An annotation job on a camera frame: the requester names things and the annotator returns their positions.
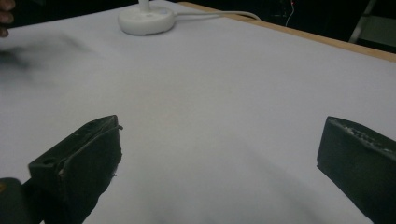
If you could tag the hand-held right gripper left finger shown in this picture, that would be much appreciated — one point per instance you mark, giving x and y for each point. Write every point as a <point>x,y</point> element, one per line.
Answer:
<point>84,165</point>

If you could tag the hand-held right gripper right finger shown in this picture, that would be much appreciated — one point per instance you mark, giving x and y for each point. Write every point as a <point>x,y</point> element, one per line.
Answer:
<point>361,165</point>

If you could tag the grey metal stand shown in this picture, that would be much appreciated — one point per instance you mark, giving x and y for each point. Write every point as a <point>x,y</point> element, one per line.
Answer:
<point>372,28</point>

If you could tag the white round lamp base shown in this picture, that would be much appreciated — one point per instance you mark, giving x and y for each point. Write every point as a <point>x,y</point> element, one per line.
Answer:
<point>146,18</point>

